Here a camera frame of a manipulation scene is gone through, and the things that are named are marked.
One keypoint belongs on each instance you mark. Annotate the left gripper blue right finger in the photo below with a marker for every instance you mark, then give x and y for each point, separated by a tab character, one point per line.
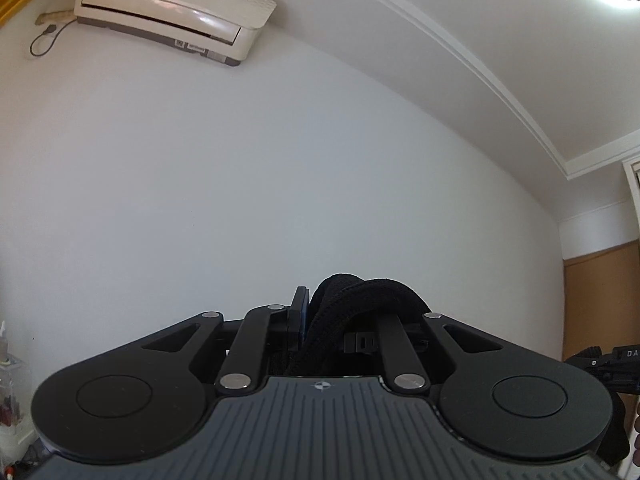
402	368

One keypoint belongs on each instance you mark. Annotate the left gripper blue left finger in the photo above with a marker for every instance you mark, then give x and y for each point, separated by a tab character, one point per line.
273	332

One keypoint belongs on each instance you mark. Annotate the black ribbed knit garment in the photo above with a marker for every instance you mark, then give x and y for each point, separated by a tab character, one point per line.
344	303

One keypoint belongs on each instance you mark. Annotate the clear acrylic cosmetic organizer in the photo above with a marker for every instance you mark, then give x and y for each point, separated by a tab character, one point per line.
15	381

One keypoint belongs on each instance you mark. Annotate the white wall air conditioner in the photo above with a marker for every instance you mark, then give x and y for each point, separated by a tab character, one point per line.
221	30

